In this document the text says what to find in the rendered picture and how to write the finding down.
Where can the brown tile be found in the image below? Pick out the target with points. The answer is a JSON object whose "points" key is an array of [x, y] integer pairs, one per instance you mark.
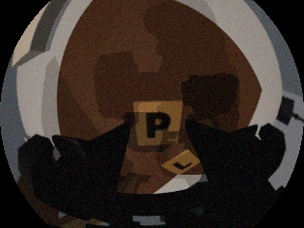
{"points": [[181, 162], [157, 121]]}

